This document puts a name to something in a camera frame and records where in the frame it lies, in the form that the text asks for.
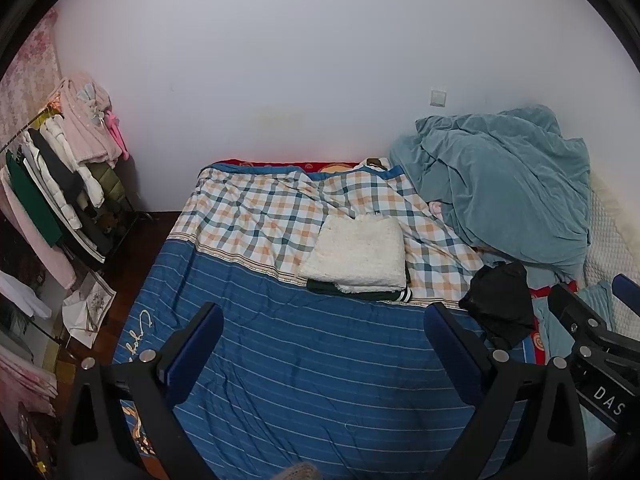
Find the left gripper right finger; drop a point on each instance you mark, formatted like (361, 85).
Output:
(550, 441)

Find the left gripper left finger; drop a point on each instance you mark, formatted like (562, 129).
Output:
(95, 441)

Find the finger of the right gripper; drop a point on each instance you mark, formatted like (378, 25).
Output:
(628, 292)

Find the white fuzzy knit sweater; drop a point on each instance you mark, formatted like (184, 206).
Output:
(362, 254)

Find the white quilted pillow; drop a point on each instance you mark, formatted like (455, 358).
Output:
(613, 250)

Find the red patterned bed sheet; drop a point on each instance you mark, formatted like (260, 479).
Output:
(540, 280)

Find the pink floral cloth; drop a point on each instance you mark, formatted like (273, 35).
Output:
(23, 382)

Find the black garment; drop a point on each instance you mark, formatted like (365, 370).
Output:
(499, 301)

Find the teal blanket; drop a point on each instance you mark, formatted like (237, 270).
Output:
(508, 182)

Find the blue striped plaid bedspread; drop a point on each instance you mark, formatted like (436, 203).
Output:
(352, 387)

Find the white wall socket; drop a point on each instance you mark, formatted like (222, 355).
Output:
(438, 98)

